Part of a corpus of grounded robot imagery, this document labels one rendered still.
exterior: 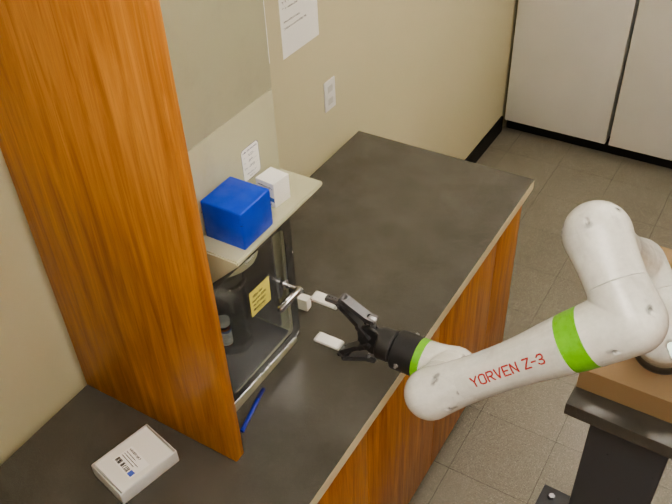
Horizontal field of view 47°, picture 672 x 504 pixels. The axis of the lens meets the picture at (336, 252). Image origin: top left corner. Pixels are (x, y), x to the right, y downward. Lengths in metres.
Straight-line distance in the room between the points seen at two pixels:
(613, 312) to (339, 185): 1.50
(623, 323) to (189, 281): 0.79
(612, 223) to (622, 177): 3.16
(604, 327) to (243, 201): 0.71
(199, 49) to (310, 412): 0.96
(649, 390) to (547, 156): 2.81
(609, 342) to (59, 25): 1.05
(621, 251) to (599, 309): 0.11
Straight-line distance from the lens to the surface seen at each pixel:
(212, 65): 1.51
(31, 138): 1.62
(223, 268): 1.57
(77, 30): 1.35
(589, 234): 1.42
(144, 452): 1.94
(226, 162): 1.61
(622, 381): 2.03
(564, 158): 4.68
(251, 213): 1.53
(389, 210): 2.59
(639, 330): 1.39
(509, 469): 3.07
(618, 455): 2.22
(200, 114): 1.51
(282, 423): 1.97
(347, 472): 2.08
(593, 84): 4.56
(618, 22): 4.39
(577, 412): 2.06
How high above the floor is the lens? 2.49
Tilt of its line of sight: 40 degrees down
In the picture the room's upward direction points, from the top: 3 degrees counter-clockwise
